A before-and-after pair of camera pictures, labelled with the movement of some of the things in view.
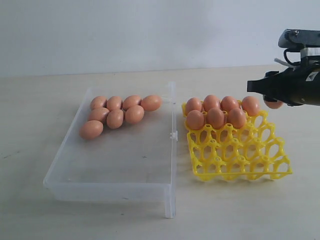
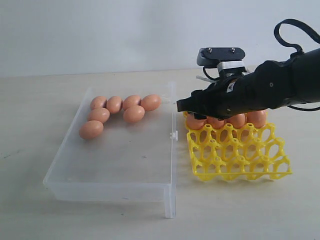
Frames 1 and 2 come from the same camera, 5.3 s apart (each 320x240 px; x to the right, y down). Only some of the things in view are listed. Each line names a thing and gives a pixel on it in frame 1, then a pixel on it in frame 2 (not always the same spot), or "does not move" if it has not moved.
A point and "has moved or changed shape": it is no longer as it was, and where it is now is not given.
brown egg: (91, 129) does not move
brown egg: (236, 117) does not move
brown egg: (215, 117) does not move
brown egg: (273, 104) has moved or changed shape
